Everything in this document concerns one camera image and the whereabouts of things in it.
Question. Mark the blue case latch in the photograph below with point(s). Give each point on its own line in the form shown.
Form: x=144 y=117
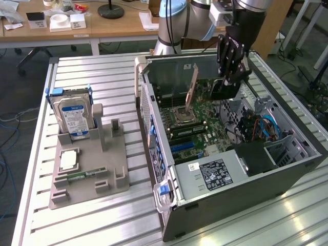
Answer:
x=164 y=191

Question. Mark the clear bag dark contents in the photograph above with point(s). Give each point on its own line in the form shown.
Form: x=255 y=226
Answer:
x=65 y=8

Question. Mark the flat white box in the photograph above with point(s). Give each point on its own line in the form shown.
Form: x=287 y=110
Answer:
x=61 y=29

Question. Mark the black topped white box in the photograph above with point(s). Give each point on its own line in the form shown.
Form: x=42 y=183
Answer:
x=37 y=23

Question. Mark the white table frame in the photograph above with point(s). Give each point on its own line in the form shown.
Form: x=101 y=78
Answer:
x=301 y=15

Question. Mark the black round lamp base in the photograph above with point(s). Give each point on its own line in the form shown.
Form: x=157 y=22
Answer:
x=110 y=12

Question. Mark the hard disk with blue rails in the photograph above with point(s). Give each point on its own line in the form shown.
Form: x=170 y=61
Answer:
x=73 y=115

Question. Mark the wooden desk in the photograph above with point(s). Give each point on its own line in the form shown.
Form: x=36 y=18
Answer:
x=133 y=30

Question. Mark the white paper slip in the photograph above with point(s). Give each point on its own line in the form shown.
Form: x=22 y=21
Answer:
x=12 y=26

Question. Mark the open dark PC case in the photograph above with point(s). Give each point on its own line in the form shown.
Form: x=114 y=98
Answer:
x=230 y=200

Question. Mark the installed RAM stick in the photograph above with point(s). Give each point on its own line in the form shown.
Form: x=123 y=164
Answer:
x=189 y=130

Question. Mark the grey parts rack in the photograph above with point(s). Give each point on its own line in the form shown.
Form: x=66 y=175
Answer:
x=89 y=179

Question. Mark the CPU socket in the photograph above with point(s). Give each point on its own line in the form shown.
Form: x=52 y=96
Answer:
x=182 y=119

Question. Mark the crumpled plastic bag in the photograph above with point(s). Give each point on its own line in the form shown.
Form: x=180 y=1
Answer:
x=10 y=12

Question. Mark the white tape roll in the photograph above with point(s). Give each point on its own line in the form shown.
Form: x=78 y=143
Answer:
x=52 y=20

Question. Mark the black chair base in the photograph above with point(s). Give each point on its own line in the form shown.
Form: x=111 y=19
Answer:
x=30 y=57

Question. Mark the blue expansion slot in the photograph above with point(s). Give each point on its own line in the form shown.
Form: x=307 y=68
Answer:
x=183 y=146

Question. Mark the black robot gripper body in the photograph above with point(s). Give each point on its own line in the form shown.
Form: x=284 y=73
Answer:
x=246 y=28

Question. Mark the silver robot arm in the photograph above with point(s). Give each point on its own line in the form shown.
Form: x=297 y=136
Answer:
x=197 y=20

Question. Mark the silver disk bay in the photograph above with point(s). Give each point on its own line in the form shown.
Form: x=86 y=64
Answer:
x=292 y=146

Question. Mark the small beige tape roll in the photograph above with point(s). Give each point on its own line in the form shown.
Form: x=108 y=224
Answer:
x=44 y=3

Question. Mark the green RAM stick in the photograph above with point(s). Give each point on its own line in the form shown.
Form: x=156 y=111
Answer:
x=82 y=175

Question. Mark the silver CPU chip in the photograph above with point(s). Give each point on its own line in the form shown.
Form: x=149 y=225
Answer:
x=68 y=161

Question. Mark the graphics card with metal bracket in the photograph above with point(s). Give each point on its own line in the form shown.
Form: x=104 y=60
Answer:
x=223 y=91

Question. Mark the black air duct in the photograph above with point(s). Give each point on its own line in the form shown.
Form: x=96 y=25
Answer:
x=256 y=159

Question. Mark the small cardboard box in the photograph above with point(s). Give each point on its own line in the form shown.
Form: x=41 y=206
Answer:
x=151 y=11

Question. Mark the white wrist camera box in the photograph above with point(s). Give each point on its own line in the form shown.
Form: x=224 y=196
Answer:
x=216 y=14

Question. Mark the grey power supply unit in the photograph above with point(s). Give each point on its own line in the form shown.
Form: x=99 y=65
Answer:
x=189 y=179

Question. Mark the silver perforated drive cage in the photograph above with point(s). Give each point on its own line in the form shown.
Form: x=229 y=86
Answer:
x=232 y=110

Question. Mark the red packet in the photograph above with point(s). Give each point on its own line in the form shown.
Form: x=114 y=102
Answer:
x=79 y=7

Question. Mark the green motherboard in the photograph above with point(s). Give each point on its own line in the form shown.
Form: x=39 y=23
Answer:
x=205 y=123

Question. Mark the silver chipset heat sink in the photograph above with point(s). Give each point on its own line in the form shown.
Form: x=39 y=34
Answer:
x=212 y=150

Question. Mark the white label sticker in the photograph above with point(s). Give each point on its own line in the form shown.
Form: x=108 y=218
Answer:
x=187 y=66

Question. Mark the white labelled box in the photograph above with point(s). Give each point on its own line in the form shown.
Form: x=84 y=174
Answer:
x=78 y=21

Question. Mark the white paper stack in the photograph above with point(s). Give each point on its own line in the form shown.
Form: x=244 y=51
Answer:
x=146 y=23

